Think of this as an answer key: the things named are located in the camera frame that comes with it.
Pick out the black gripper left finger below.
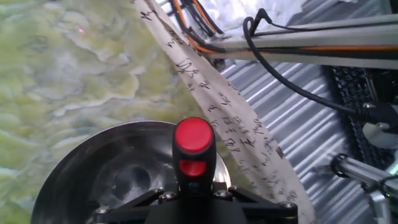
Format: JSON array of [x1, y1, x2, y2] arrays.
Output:
[[93, 183, 183, 224]]

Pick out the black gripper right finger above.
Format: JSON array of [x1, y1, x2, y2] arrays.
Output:
[[213, 182, 299, 224]]

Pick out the black ladle with red tip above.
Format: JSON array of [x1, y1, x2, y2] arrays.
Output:
[[172, 117, 218, 192]]

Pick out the stainless steel bowl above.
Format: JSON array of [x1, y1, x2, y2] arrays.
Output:
[[30, 120, 233, 224]]

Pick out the beige calligraphy cloth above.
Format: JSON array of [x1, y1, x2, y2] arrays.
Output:
[[130, 0, 318, 224]]

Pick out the green marble pattern mat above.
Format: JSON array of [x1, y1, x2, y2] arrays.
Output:
[[0, 0, 252, 224]]

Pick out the black keyboard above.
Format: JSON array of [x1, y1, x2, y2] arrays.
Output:
[[323, 65, 398, 170]]

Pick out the white paper sheets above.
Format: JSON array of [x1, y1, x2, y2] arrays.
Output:
[[198, 0, 308, 34]]

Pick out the black camera cable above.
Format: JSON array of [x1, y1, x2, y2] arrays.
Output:
[[242, 8, 364, 116]]

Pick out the aluminium frame beam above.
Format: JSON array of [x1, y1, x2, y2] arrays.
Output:
[[201, 14, 398, 71]]

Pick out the black cable bundle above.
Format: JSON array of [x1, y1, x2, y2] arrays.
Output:
[[167, 0, 226, 53]]

